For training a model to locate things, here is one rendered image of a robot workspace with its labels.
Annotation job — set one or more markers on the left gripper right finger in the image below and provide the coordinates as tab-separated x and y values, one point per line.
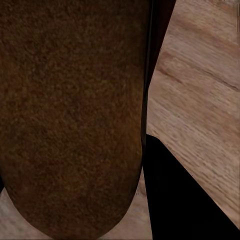
179	208

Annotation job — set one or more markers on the sandal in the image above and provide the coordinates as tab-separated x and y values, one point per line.
74	79

